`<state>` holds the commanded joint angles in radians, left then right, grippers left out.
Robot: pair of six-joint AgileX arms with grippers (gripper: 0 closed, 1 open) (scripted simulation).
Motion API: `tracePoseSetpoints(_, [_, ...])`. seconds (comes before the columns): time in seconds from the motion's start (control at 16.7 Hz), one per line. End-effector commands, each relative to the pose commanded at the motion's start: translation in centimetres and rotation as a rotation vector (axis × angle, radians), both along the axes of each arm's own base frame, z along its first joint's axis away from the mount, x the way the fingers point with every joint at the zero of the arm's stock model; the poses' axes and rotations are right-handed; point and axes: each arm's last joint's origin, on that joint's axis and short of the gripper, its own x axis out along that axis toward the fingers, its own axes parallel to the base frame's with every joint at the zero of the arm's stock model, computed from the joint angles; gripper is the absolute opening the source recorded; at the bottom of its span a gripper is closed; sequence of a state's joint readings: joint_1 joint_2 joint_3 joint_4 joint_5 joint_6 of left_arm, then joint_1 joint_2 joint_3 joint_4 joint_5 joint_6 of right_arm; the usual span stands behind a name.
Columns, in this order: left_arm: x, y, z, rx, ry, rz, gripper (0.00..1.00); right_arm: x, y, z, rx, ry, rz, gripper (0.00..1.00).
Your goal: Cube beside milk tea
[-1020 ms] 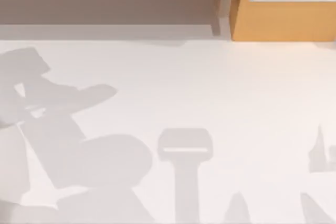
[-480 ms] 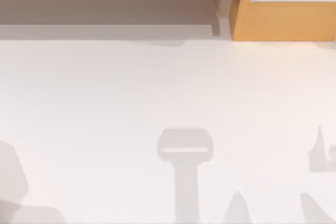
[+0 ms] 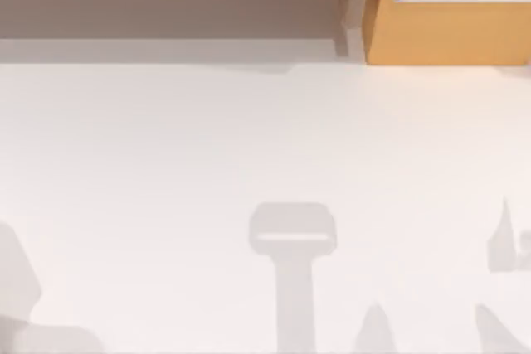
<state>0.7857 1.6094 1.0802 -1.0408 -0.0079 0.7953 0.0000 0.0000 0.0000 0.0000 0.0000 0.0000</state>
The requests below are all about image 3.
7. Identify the wooden cupboard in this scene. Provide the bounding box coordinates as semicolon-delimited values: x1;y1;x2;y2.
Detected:
361;0;531;67

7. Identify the wooden drawer front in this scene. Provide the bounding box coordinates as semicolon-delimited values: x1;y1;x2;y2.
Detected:
367;0;531;66

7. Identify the open wooden shelf unit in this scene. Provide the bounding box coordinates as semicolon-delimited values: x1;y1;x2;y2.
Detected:
0;0;374;65

